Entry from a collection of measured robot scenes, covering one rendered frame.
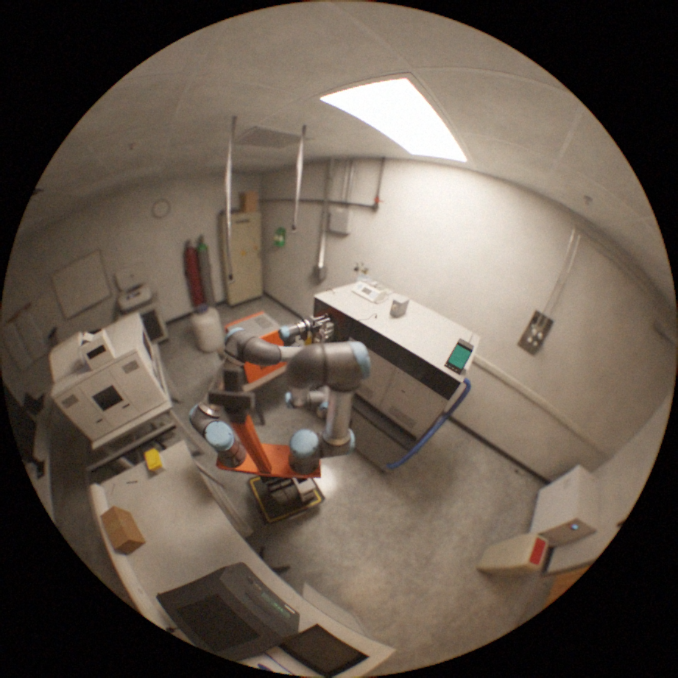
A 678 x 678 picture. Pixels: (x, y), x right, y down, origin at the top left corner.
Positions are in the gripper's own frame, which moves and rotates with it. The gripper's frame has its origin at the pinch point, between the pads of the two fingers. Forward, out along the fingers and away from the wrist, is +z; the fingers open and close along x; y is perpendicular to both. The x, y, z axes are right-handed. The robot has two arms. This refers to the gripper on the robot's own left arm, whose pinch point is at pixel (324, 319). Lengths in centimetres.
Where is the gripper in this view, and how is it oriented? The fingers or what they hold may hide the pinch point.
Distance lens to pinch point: 133.4
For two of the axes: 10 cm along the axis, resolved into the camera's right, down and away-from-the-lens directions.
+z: 7.6, -3.1, 5.7
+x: -6.4, -5.2, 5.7
